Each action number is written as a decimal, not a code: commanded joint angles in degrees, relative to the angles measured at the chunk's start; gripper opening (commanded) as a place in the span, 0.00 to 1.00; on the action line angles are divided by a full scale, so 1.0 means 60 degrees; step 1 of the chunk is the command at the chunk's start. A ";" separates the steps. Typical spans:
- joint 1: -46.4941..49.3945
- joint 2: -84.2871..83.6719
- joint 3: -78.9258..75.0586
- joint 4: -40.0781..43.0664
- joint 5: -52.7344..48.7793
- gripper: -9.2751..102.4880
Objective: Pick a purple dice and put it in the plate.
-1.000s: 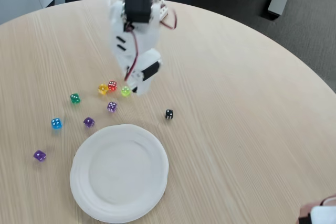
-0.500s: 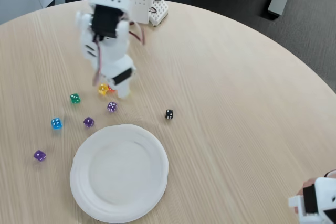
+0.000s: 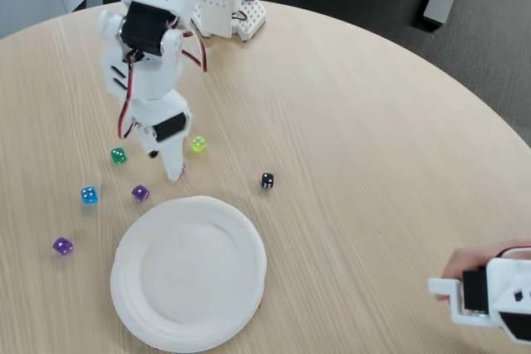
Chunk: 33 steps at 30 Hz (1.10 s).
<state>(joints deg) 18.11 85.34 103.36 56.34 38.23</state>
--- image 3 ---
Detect red black gripper servo cable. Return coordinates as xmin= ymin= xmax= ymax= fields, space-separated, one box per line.
xmin=118 ymin=53 xmax=144 ymax=142

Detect blue translucent dice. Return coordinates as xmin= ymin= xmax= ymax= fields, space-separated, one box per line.
xmin=80 ymin=186 xmax=100 ymax=206

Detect person's hand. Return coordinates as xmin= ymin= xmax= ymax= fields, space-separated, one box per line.
xmin=435 ymin=240 xmax=531 ymax=302

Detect red black wrist servo cable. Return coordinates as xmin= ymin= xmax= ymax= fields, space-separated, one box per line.
xmin=180 ymin=26 xmax=208 ymax=74

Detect white paper plate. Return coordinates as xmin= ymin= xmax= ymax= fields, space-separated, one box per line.
xmin=110 ymin=195 xmax=267 ymax=353

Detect white leader arm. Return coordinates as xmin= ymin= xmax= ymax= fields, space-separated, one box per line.
xmin=426 ymin=245 xmax=531 ymax=345

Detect dark green translucent dice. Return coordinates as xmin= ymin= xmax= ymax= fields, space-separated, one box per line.
xmin=110 ymin=147 xmax=129 ymax=167

